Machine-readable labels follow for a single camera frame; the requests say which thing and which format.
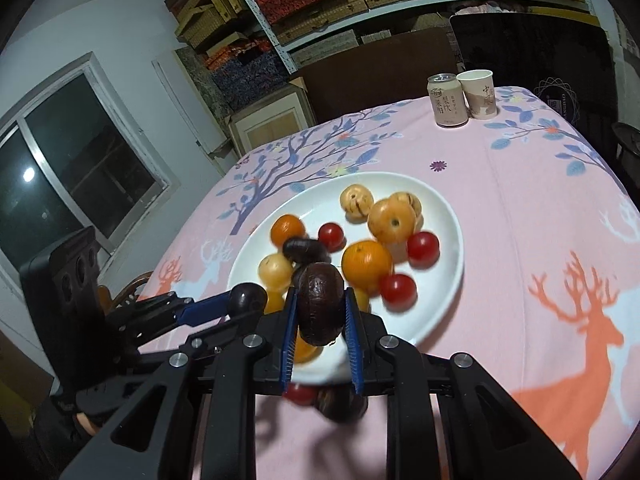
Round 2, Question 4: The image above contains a dark purple plum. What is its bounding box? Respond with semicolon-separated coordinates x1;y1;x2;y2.
228;282;268;318

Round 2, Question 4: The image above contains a paper cup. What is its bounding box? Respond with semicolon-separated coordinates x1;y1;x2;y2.
457;70;498;120

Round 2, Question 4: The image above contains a black chair back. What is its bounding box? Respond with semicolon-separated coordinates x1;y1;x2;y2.
450;13;618;162

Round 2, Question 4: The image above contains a red cherry tomato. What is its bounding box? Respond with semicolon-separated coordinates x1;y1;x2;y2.
282;382;318;406
318;222;346;252
378;273;418;312
406;231;440;268

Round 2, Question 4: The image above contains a pale striped pepino melon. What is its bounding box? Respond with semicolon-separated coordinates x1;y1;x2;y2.
390;191;423;232

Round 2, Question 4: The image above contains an orange striped pepino melon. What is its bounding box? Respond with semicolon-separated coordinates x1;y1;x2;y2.
368;198;416;245

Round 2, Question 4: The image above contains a small speckled yellow melon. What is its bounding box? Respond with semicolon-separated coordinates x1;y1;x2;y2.
340;184;374;222

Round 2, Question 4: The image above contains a pink deer tablecloth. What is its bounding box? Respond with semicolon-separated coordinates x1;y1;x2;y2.
144;87;639;479

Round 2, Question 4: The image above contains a small yellow fruit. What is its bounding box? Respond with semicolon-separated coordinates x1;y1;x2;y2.
354;288;371;312

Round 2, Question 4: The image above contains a dark purple mangosteen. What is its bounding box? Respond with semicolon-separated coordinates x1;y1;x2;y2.
296;262;346;347
314;385;369;424
282;236;331;266

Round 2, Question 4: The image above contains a sliding glass window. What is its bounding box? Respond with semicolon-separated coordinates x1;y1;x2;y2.
1;53;170;282

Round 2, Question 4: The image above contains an orange yellow tomato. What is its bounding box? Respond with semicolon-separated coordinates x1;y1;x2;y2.
294;334;323;364

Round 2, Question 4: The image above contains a cardboard box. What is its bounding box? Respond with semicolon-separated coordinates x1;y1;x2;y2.
227;77;317;157

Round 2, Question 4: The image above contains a yellow orange fruit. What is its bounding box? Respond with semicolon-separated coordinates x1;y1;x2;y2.
264;290;285;314

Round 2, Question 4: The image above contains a pale yellow round fruit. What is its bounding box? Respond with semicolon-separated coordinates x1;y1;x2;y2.
257;252;294;292

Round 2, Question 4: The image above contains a large orange mandarin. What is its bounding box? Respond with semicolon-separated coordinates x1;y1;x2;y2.
341;240;394;296

